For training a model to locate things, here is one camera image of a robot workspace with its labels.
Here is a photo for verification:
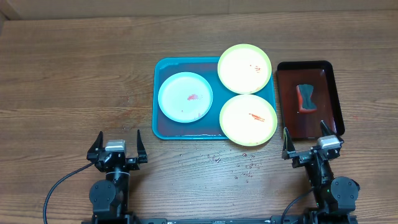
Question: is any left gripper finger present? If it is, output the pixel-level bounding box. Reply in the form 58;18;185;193
137;129;147;159
88;131;103;154

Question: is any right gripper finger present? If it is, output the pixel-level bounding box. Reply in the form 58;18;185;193
320;120;336;136
282;127;295;156

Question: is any orange sponge with dark scourer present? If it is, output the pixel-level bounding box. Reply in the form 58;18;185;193
296;84;317;113

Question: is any light blue plate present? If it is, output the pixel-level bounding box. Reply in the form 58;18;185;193
157;72;213;123

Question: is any yellow-green plate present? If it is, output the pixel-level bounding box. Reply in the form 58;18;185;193
218;44;272;94
220;95;277;146

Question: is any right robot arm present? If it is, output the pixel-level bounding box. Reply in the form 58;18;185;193
279;121;360;223

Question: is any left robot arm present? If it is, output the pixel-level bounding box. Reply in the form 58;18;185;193
86;132;147;224

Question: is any black red lacquer tray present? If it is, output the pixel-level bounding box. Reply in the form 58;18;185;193
275;60;345;139

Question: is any teal plastic tray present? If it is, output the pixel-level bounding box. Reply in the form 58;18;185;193
152;57;276;140

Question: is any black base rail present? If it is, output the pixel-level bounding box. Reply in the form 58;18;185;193
81;214;358;224

